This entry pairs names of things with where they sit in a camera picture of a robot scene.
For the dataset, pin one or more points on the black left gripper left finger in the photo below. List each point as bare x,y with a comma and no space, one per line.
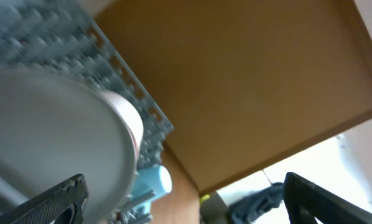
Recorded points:
63,203

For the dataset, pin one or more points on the grey dishwasher rack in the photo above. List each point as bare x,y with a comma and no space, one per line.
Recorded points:
62,37

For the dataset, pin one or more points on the grey plate with food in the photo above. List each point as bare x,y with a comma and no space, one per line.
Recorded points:
52,128

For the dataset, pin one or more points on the grey cloth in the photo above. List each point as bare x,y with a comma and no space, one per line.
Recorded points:
253,206

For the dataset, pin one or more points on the light blue cup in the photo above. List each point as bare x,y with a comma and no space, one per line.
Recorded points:
155,178

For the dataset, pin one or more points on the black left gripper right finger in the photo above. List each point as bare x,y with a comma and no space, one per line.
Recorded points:
308,203

